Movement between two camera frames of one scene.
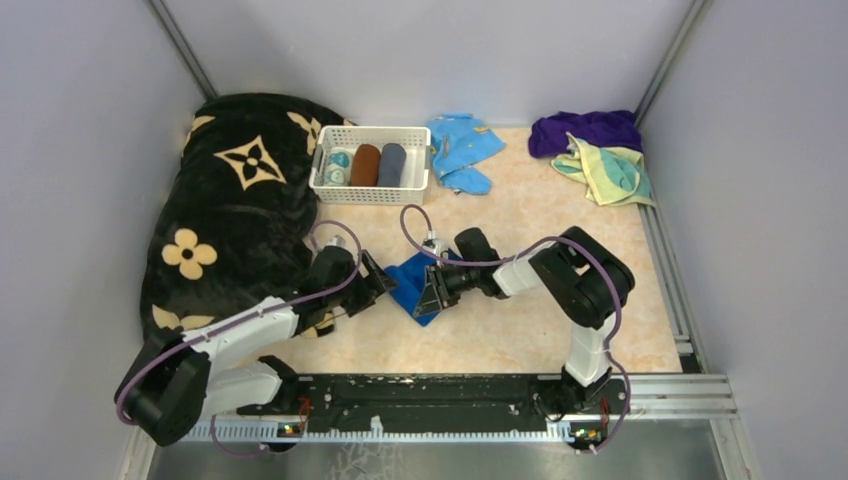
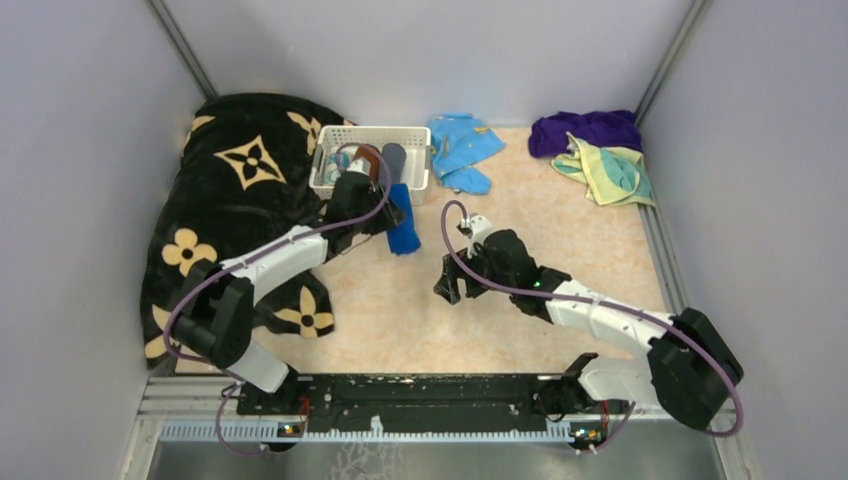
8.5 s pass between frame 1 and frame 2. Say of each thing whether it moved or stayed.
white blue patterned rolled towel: stayed
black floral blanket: stayed
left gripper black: moved
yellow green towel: stayed
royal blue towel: moved
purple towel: stayed
